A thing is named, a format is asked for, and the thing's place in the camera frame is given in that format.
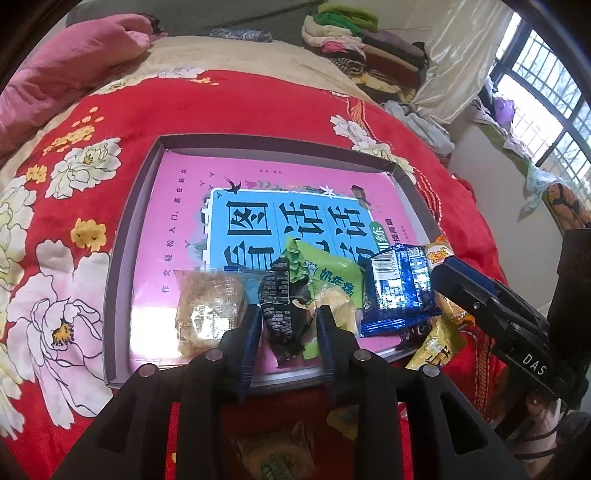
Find clothes on windowsill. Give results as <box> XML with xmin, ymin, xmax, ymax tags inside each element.
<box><xmin>466</xmin><ymin>85</ymin><xmax>591</xmax><ymax>232</ymax></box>

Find blue snack packet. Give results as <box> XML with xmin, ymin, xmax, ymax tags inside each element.
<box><xmin>359</xmin><ymin>244</ymin><xmax>441</xmax><ymax>337</ymax></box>

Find black framed window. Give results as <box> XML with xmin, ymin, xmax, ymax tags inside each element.
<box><xmin>480</xmin><ymin>18</ymin><xmax>591</xmax><ymax>185</ymax></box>

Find black snack packet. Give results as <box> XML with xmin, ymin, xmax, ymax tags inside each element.
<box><xmin>257</xmin><ymin>255</ymin><xmax>319</xmax><ymax>367</ymax></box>

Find grey shallow box pink print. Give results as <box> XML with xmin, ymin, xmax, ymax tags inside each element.
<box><xmin>104</xmin><ymin>134</ymin><xmax>444</xmax><ymax>388</ymax></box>

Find yellow green snack packet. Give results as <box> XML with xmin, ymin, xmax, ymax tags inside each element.
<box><xmin>327</xmin><ymin>406</ymin><xmax>360</xmax><ymax>441</ymax></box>

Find round pastry packet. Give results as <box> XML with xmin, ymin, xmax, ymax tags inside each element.
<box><xmin>235</xmin><ymin>422</ymin><xmax>317</xmax><ymax>480</ymax></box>

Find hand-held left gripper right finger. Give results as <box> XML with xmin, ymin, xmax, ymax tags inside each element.
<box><xmin>316</xmin><ymin>304</ymin><xmax>532</xmax><ymax>480</ymax></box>

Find clear meat floss cake packet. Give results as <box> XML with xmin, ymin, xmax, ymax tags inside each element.
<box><xmin>174</xmin><ymin>269</ymin><xmax>252</xmax><ymax>357</ymax></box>

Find person's right hand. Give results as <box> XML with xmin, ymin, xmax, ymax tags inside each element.
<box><xmin>526</xmin><ymin>397</ymin><xmax>573</xmax><ymax>462</ymax></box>

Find pink pillow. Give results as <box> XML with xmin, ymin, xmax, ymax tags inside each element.
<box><xmin>0</xmin><ymin>13</ymin><xmax>155</xmax><ymax>155</ymax></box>

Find pile of folded clothes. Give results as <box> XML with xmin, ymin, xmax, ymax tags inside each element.
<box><xmin>301</xmin><ymin>2</ymin><xmax>430</xmax><ymax>93</ymax></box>

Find grey headboard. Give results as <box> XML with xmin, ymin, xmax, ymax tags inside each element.
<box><xmin>65</xmin><ymin>0</ymin><xmax>324</xmax><ymax>47</ymax></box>

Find dark purple cloth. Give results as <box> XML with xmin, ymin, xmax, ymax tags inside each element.
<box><xmin>139</xmin><ymin>14</ymin><xmax>169</xmax><ymax>38</ymax></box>

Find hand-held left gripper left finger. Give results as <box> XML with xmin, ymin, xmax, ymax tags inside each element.
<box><xmin>51</xmin><ymin>304</ymin><xmax>263</xmax><ymax>480</ymax></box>

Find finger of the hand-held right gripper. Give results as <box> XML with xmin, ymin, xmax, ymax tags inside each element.
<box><xmin>430</xmin><ymin>263</ymin><xmax>514</xmax><ymax>337</ymax></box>
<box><xmin>443</xmin><ymin>256</ymin><xmax>513</xmax><ymax>301</ymax></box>

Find dark patterned cloth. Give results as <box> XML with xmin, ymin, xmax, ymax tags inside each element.
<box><xmin>210</xmin><ymin>28</ymin><xmax>273</xmax><ymax>43</ymax></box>

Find cream curtain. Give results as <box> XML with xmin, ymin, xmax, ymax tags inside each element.
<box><xmin>416</xmin><ymin>9</ymin><xmax>515</xmax><ymax>125</ymax></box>

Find red floral blanket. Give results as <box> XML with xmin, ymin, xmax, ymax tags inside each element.
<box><xmin>0</xmin><ymin>69</ymin><xmax>509</xmax><ymax>480</ymax></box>

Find orange snack packet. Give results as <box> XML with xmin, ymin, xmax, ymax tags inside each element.
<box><xmin>424</xmin><ymin>234</ymin><xmax>476</xmax><ymax>326</ymax></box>

